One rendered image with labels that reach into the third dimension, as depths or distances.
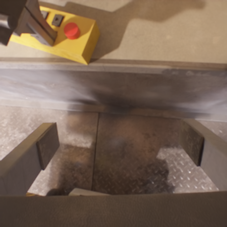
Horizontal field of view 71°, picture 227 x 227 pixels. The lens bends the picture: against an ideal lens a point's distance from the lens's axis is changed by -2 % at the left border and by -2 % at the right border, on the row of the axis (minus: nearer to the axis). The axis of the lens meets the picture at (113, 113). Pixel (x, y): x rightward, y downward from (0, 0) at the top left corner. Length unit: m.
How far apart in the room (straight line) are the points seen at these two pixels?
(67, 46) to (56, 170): 0.95
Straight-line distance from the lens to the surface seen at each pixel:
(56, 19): 0.38
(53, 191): 1.10
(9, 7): 0.26
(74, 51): 0.34
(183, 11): 0.43
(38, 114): 1.23
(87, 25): 0.36
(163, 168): 1.08
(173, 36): 0.39
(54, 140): 0.16
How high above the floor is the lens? 1.04
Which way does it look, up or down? 81 degrees down
